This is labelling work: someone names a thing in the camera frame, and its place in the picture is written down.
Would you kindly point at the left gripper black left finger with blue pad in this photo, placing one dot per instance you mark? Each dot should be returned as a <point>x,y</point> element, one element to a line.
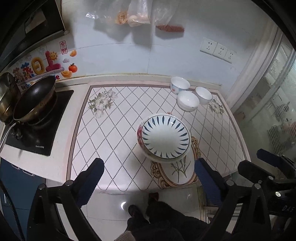
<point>44,221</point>

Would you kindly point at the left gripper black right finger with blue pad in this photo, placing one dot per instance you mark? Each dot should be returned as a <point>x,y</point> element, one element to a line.
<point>253,222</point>

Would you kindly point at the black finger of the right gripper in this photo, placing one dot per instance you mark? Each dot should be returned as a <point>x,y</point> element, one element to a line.
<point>255,174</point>
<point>272,159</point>

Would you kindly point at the white plate grey flower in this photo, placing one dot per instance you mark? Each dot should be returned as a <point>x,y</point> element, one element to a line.
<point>171,159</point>

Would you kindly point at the white plate blue leaf pattern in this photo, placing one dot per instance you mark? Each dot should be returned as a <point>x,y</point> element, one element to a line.
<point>165,136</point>

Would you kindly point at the plain white bowl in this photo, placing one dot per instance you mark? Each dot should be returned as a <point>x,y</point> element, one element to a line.
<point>187,101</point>

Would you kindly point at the white plate pink rose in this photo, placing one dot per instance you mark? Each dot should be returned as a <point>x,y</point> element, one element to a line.
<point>145,151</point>

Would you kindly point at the black induction cooktop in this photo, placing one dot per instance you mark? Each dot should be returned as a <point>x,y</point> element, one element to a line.
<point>37,136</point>

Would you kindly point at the white bowl dark rim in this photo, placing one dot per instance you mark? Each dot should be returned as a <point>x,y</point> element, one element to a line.
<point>204,95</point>

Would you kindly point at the black frying pan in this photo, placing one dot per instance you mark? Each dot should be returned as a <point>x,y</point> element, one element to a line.
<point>31,103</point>

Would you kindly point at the patterned white table mat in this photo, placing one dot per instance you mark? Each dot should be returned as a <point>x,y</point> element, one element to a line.
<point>107,129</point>

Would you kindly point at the white bowl blue pink dots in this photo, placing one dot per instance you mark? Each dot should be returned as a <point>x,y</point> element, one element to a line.
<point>179,84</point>

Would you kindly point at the steel pot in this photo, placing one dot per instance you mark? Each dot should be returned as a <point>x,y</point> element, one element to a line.
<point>10,95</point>

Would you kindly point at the plastic bag with red goods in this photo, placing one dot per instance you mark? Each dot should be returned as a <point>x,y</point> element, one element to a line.
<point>168,16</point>

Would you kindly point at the black range hood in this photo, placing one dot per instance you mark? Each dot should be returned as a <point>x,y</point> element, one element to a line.
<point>26,25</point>

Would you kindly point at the plastic bag with pale goods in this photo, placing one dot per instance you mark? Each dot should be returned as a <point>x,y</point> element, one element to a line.
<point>139,13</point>

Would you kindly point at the clear plastic bag left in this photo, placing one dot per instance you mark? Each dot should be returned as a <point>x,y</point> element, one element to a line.
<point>109,12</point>

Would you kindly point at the white wall socket right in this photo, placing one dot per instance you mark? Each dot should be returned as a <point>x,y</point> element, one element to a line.
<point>230,56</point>

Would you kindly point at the white wall socket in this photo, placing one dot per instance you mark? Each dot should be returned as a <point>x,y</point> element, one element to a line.
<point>220,51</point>
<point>208,46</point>
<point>230,56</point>

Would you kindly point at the white wall socket middle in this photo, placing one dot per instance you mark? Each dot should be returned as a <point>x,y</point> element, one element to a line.
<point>220,51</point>

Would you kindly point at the white wall socket left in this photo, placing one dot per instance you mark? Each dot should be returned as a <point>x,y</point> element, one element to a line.
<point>208,46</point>

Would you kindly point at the colourful fruit wall sticker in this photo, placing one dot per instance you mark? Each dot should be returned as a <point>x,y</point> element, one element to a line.
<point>57,61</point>

